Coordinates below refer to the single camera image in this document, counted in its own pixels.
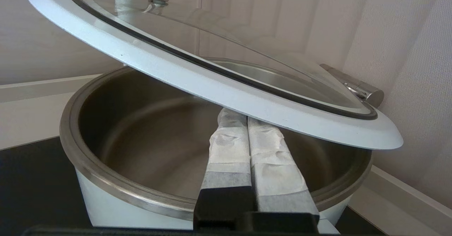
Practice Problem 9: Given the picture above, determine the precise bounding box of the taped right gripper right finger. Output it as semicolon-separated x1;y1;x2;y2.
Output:
247;117;320;234

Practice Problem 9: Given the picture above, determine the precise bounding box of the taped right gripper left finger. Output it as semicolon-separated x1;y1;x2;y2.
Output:
194;108;255;229

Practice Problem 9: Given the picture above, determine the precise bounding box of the wide black glass cooktop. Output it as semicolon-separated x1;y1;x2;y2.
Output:
0;136;387;236

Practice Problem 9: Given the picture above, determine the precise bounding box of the white round cooking pot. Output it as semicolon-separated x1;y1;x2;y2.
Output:
59;58;374;236

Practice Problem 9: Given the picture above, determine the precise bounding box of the glass lid with white rim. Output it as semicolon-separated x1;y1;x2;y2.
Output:
26;0;404;150

